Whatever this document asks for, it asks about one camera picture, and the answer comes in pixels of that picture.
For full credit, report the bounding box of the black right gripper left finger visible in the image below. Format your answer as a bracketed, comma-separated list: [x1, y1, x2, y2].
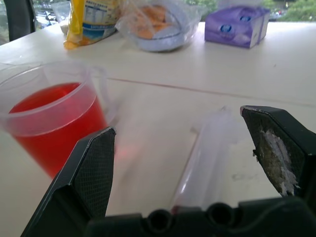
[20, 126, 117, 237]

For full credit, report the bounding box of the large clear cup red liquid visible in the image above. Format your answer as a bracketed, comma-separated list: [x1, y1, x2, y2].
[0, 60, 119, 179]

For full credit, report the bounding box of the clear bag with orange snacks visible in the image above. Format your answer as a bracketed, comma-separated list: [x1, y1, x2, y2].
[115, 0, 208, 53]

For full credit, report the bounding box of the dark chair back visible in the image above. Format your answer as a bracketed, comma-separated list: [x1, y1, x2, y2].
[4, 0, 38, 42]

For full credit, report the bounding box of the yellow snack bag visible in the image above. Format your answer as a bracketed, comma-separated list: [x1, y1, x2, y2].
[63, 0, 119, 51]

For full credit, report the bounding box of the clear plastic tube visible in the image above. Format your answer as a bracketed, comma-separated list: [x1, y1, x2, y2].
[171, 106, 238, 210]

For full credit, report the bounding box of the purple tissue box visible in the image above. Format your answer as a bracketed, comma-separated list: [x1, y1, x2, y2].
[204, 0, 271, 49]

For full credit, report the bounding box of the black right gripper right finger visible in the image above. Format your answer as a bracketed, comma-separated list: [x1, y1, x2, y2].
[239, 105, 316, 201]

